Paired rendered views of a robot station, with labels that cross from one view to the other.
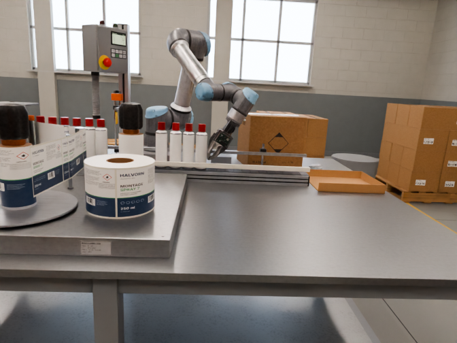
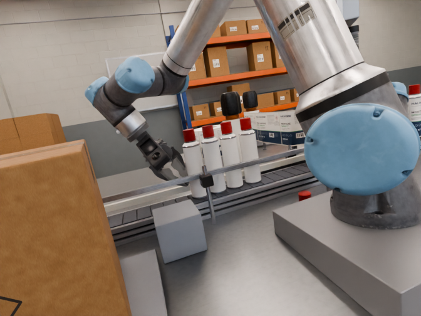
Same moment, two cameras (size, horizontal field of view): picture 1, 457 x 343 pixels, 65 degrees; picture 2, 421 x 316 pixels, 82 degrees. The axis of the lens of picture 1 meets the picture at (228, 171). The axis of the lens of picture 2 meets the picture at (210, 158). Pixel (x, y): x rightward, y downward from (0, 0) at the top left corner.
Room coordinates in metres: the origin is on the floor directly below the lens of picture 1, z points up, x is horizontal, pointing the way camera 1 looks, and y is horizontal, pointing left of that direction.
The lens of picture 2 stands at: (2.28, 0.03, 1.14)
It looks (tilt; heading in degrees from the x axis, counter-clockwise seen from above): 12 degrees down; 168
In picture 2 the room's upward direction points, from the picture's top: 10 degrees counter-clockwise
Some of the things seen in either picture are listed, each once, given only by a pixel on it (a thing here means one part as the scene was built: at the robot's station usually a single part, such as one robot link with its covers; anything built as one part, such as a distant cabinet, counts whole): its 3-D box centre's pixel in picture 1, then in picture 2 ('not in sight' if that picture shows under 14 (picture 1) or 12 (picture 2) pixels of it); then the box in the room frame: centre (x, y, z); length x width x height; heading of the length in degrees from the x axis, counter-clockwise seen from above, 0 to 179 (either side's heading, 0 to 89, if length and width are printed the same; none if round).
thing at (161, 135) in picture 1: (161, 144); (249, 150); (1.58, 0.31, 0.98); 0.05 x 0.05 x 0.20
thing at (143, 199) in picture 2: (191, 165); (208, 182); (1.56, 0.17, 0.90); 1.07 x 0.01 x 0.02; 93
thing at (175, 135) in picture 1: (175, 145); (230, 155); (1.58, 0.24, 0.98); 0.05 x 0.05 x 0.20
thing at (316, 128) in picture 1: (285, 144); not in sight; (5.29, -0.84, 0.45); 1.20 x 0.83 x 0.89; 4
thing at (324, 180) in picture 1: (341, 180); not in sight; (1.64, -0.54, 0.85); 0.30 x 0.26 x 0.04; 93
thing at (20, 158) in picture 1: (15, 156); (252, 116); (0.97, 0.59, 1.04); 0.09 x 0.09 x 0.29
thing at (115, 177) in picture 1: (120, 184); (212, 140); (1.03, 0.32, 0.95); 0.20 x 0.20 x 0.14
